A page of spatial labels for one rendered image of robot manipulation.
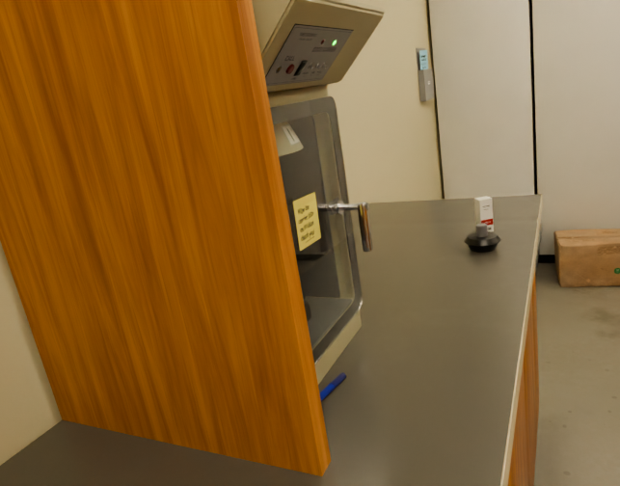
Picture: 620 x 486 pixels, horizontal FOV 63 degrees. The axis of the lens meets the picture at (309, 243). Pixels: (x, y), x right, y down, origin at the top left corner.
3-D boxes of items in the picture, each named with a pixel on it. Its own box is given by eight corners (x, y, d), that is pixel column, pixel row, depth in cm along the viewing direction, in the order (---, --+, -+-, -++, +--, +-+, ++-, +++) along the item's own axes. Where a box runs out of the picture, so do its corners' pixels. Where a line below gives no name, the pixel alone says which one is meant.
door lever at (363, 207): (348, 249, 93) (342, 254, 90) (341, 198, 90) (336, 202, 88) (376, 248, 90) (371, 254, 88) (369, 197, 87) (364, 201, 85)
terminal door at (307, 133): (287, 393, 73) (232, 114, 62) (360, 305, 99) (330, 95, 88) (292, 394, 73) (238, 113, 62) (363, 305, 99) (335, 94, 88)
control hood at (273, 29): (223, 98, 61) (205, 9, 58) (328, 84, 88) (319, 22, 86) (308, 83, 56) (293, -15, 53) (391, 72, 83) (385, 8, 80)
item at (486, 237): (462, 254, 131) (460, 229, 129) (468, 243, 139) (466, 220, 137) (499, 254, 127) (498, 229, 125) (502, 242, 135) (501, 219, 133)
